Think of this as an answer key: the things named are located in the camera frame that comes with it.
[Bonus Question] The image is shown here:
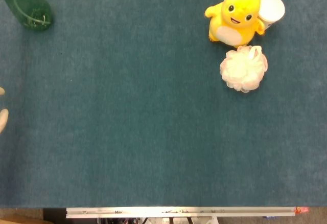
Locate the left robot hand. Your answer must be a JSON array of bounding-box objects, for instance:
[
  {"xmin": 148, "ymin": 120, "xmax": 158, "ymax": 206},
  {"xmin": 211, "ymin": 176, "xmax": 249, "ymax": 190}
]
[{"xmin": 0, "ymin": 86, "xmax": 9, "ymax": 133}]

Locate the green glass bottle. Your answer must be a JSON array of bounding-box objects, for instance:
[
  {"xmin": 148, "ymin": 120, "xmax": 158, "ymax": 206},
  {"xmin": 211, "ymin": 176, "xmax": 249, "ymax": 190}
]
[{"xmin": 0, "ymin": 0, "xmax": 54, "ymax": 32}]

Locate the teal felt table mat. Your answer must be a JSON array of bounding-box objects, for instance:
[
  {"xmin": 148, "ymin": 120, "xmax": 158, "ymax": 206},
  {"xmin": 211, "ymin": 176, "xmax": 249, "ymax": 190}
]
[{"xmin": 0, "ymin": 0, "xmax": 327, "ymax": 209}]

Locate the pink mesh bath sponge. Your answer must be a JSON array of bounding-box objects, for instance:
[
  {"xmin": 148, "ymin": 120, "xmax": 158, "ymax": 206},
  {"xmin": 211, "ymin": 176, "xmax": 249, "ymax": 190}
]
[{"xmin": 219, "ymin": 45, "xmax": 269, "ymax": 94}]

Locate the yellow duck plush toy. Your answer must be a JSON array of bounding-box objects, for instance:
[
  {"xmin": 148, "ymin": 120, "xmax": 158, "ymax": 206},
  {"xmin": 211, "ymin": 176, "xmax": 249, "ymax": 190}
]
[{"xmin": 204, "ymin": 0, "xmax": 266, "ymax": 47}]

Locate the white paper cup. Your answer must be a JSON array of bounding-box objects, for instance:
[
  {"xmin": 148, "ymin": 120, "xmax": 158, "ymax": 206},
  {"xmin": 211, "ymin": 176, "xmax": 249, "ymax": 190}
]
[{"xmin": 257, "ymin": 0, "xmax": 286, "ymax": 30}]

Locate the aluminium table edge rail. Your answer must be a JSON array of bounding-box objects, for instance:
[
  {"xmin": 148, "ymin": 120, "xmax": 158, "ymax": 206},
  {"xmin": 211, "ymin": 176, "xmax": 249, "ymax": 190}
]
[{"xmin": 65, "ymin": 207, "xmax": 298, "ymax": 219}]

